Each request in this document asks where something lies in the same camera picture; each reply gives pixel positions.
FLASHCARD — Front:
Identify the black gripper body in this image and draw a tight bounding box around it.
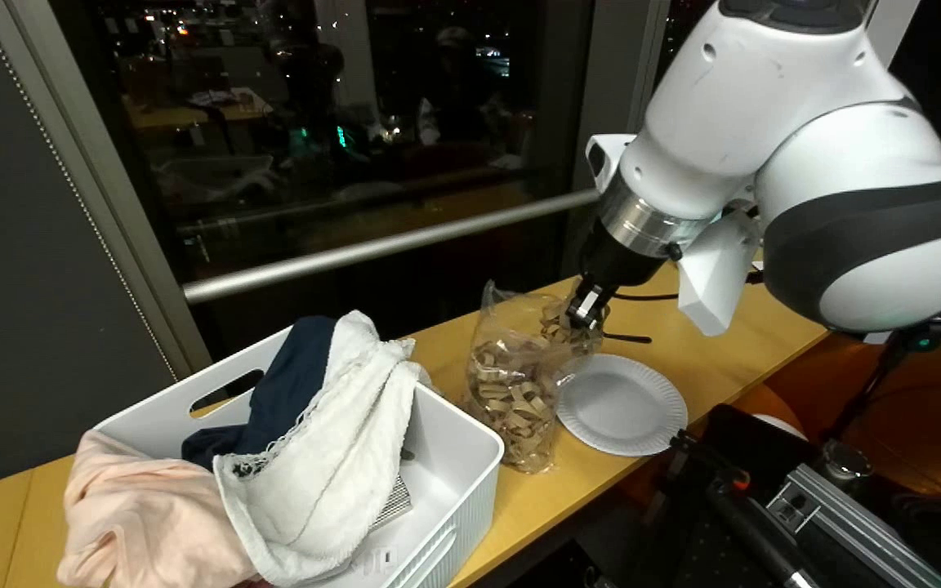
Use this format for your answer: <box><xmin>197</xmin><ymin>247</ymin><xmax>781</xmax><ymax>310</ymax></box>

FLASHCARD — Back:
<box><xmin>570</xmin><ymin>217</ymin><xmax>673</xmax><ymax>312</ymax></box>

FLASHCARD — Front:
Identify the clear bag of nuts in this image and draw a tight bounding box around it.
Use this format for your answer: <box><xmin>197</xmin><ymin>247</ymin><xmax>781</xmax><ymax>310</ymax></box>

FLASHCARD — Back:
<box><xmin>458</xmin><ymin>277</ymin><xmax>608</xmax><ymax>481</ymax></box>

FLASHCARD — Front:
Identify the white cloth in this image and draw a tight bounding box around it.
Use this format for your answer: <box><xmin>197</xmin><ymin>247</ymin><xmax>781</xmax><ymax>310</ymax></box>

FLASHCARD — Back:
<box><xmin>210</xmin><ymin>306</ymin><xmax>431</xmax><ymax>588</ymax></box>

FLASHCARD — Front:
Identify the orange chair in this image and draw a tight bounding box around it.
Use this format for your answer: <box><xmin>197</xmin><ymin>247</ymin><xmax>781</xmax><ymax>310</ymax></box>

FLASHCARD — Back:
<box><xmin>737</xmin><ymin>331</ymin><xmax>941</xmax><ymax>500</ymax></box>

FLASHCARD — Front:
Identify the navy blue cloth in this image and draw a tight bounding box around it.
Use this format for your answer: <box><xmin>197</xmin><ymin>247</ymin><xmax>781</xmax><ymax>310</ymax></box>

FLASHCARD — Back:
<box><xmin>180</xmin><ymin>312</ymin><xmax>340</xmax><ymax>473</ymax></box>

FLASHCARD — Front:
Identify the white paper plate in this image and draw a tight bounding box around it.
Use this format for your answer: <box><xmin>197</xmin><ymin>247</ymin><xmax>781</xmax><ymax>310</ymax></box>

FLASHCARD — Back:
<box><xmin>553</xmin><ymin>349</ymin><xmax>693</xmax><ymax>461</ymax></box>

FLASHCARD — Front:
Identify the black equipment case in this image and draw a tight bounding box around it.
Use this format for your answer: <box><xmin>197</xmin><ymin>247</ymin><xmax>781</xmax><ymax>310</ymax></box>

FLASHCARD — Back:
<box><xmin>645</xmin><ymin>401</ymin><xmax>941</xmax><ymax>588</ymax></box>

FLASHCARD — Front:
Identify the metal window handrail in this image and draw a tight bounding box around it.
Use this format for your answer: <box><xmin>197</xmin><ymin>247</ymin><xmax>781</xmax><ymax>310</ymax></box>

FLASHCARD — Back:
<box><xmin>180</xmin><ymin>185</ymin><xmax>606</xmax><ymax>306</ymax></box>

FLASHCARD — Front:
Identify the bunch of tan rubber bands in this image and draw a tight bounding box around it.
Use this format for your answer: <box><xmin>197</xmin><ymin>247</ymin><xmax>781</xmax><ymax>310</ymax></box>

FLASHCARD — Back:
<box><xmin>535</xmin><ymin>306</ymin><xmax>608</xmax><ymax>367</ymax></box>

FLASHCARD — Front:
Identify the pale pink cloth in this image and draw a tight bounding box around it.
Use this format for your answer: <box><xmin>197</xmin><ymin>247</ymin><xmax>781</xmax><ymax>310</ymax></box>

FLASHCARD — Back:
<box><xmin>52</xmin><ymin>429</ymin><xmax>265</xmax><ymax>588</ymax></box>

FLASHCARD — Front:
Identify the white plastic storage bin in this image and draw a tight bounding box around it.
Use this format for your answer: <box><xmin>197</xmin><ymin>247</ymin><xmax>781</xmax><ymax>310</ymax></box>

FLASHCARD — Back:
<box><xmin>88</xmin><ymin>320</ymin><xmax>506</xmax><ymax>588</ymax></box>

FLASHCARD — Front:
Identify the aluminium extrusion rail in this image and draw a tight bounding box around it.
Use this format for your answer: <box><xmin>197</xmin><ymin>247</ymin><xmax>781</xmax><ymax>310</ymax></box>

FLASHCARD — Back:
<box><xmin>763</xmin><ymin>461</ymin><xmax>941</xmax><ymax>588</ymax></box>

